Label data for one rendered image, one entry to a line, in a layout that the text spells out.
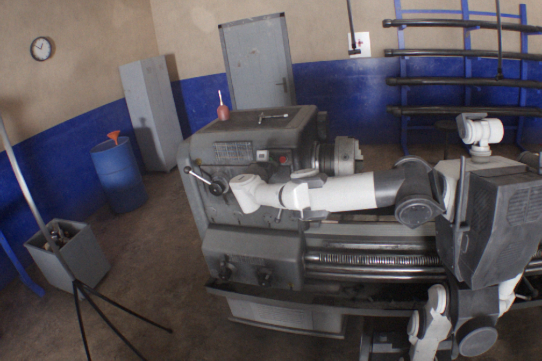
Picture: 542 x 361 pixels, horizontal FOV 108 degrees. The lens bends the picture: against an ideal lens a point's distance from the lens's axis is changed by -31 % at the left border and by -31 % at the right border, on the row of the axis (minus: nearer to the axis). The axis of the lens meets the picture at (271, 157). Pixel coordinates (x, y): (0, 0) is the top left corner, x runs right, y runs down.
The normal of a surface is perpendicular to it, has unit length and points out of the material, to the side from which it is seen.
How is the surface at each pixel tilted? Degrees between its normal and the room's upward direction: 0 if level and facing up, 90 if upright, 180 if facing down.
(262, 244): 32
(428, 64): 90
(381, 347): 45
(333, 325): 90
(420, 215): 108
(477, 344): 77
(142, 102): 90
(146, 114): 90
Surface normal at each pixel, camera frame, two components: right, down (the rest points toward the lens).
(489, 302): -0.26, -0.55
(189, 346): -0.15, -0.91
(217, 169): -0.31, 0.40
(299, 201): -0.06, 0.11
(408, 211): -0.22, 0.67
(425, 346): -0.30, 0.10
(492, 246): -0.07, 0.44
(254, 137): -0.32, -0.36
